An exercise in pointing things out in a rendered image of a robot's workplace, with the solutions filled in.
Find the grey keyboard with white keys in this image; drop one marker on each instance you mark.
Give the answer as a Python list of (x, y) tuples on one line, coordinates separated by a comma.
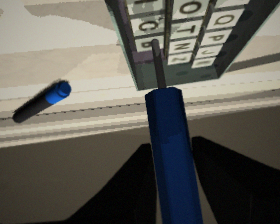
[(199, 39)]

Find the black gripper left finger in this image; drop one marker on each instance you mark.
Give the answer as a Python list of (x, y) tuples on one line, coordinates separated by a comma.
[(129, 197)]

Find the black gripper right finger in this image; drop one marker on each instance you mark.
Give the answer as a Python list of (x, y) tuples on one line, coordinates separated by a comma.
[(238, 189)]

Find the black marker with blue cap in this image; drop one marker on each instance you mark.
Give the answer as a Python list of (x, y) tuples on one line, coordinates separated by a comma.
[(55, 94)]

